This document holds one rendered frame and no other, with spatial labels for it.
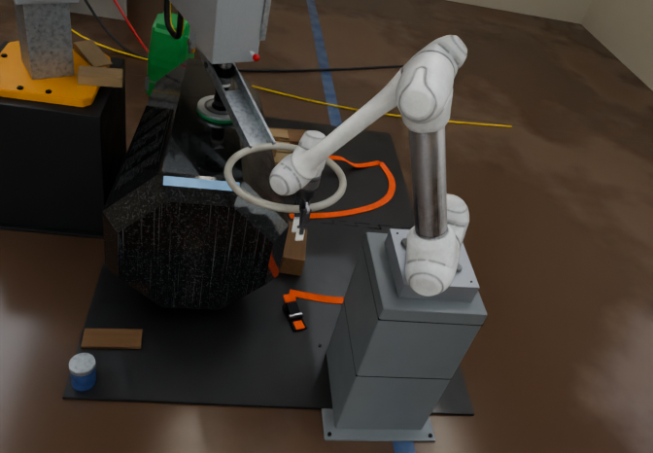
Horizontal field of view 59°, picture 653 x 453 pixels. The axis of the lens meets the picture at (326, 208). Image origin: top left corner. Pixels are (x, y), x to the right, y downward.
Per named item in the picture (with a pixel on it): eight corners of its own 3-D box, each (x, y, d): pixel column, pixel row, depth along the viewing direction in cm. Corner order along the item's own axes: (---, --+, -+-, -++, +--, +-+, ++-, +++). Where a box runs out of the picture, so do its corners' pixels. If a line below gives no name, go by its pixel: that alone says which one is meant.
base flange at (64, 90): (-26, 93, 258) (-28, 84, 255) (12, 46, 296) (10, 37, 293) (90, 108, 267) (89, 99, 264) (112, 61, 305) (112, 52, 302)
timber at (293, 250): (300, 276, 314) (304, 261, 306) (279, 272, 313) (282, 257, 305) (303, 239, 337) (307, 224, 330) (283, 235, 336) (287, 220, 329)
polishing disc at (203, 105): (204, 92, 283) (204, 90, 283) (247, 103, 284) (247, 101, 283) (191, 114, 267) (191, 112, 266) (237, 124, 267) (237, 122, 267)
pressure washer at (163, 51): (157, 76, 449) (160, -39, 395) (201, 88, 449) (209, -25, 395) (138, 96, 421) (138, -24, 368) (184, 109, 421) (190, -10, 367)
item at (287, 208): (204, 156, 236) (204, 151, 234) (307, 141, 261) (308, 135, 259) (257, 226, 204) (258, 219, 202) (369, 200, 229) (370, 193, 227)
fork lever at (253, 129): (185, 41, 271) (187, 32, 267) (223, 39, 281) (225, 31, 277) (239, 155, 243) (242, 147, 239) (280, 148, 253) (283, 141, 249)
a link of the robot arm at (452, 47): (403, 55, 175) (393, 73, 165) (451, 17, 164) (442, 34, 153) (431, 87, 178) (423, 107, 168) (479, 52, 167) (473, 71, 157)
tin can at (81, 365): (66, 389, 238) (64, 370, 230) (77, 368, 246) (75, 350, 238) (90, 394, 238) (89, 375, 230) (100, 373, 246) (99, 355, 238)
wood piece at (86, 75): (77, 84, 273) (76, 75, 270) (79, 74, 281) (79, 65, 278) (121, 87, 279) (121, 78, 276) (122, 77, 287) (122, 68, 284)
